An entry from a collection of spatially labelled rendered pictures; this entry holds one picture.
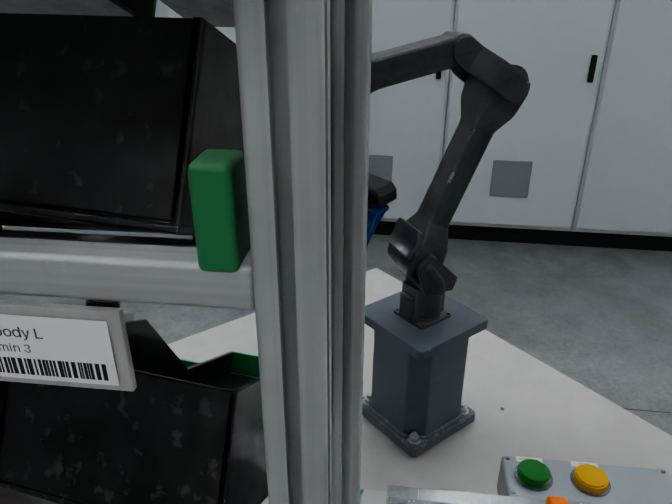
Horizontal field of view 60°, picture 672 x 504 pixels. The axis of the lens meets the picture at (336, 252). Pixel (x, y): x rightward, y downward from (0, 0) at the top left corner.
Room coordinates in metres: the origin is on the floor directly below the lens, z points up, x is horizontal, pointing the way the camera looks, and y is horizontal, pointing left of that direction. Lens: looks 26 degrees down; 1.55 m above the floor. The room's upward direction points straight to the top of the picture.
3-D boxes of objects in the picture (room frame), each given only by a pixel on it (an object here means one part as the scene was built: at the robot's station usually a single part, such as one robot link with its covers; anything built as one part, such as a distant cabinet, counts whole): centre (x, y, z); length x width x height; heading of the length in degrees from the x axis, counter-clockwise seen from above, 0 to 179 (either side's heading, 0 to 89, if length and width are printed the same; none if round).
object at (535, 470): (0.55, -0.25, 0.96); 0.04 x 0.04 x 0.02
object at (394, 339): (0.78, -0.13, 0.96); 0.15 x 0.15 x 0.20; 37
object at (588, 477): (0.54, -0.32, 0.96); 0.04 x 0.04 x 0.02
